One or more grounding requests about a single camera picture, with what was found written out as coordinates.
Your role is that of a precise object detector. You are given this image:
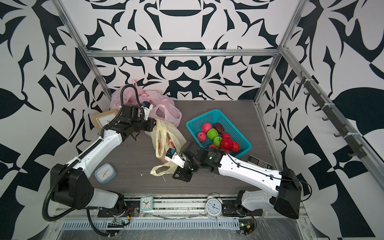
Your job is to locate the teal plastic basket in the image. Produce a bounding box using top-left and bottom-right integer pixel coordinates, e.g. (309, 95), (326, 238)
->
(186, 109), (252, 158)

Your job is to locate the small red fruit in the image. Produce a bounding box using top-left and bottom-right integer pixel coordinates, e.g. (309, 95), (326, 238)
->
(231, 141), (241, 153)

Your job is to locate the small teal square clock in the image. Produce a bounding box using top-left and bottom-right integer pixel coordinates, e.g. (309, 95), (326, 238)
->
(140, 196), (154, 213)

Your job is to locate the dark maroon fruit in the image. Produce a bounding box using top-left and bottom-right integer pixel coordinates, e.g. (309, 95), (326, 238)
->
(213, 123), (225, 135)

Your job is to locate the wooden picture frame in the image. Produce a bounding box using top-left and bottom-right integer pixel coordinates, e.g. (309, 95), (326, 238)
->
(91, 110), (118, 131)

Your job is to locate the grey calculator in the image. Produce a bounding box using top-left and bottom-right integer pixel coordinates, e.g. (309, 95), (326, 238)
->
(248, 155), (274, 170)

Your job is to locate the right circuit board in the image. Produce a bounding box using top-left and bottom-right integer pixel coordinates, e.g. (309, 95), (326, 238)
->
(240, 220), (257, 236)

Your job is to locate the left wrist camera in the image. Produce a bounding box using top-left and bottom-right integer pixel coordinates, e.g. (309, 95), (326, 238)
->
(142, 101), (153, 121)

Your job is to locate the black corrugated cable hose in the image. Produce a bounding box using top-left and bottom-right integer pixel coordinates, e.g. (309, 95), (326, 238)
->
(41, 84), (142, 237)

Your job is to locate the small pink plastic bag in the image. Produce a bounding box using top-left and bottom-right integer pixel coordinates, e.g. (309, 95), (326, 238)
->
(140, 91), (182, 127)

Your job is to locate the small pink-red fruit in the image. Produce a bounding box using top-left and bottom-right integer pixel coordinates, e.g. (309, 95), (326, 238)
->
(197, 132), (207, 143)

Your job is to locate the blue square timer clock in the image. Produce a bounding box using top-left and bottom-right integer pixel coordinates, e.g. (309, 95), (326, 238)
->
(94, 163), (117, 184)

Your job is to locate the white slotted cable duct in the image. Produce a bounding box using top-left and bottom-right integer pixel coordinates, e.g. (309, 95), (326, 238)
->
(61, 219), (240, 231)

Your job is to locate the left circuit board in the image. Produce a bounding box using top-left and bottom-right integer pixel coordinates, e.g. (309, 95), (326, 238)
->
(107, 216), (131, 229)

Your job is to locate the large pink-red fruit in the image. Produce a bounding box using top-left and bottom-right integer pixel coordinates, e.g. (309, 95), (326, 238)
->
(201, 123), (213, 134)

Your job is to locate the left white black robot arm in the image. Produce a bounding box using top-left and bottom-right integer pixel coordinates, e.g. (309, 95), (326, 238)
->
(43, 102), (156, 211)

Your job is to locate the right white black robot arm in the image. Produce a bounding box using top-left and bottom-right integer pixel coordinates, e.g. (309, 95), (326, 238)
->
(166, 143), (302, 220)

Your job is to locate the circuit board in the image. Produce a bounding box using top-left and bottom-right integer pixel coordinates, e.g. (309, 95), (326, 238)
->
(240, 220), (257, 236)
(107, 216), (131, 229)

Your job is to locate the small green fruit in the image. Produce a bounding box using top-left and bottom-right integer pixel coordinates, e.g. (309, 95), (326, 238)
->
(213, 136), (223, 147)

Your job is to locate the yellow plastic bag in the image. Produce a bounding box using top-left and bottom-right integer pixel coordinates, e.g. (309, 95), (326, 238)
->
(150, 119), (187, 177)

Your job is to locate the round red apple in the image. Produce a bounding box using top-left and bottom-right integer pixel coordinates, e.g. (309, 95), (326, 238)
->
(222, 133), (231, 139)

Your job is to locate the green apple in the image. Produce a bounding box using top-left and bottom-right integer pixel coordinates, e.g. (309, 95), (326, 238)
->
(207, 128), (219, 140)

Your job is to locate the round silver alarm clock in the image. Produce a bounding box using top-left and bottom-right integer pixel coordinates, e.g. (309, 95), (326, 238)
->
(205, 195), (223, 219)

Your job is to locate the wall hook rail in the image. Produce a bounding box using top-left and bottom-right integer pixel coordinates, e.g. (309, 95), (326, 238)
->
(298, 72), (371, 159)

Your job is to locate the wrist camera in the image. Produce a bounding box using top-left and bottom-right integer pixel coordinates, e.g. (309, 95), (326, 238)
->
(142, 101), (153, 121)
(165, 148), (186, 168)

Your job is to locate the large pink plastic bag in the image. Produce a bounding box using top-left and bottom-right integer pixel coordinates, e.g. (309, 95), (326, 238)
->
(110, 81), (151, 110)

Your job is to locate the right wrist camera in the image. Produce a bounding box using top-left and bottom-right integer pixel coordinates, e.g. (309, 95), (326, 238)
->
(165, 148), (186, 168)

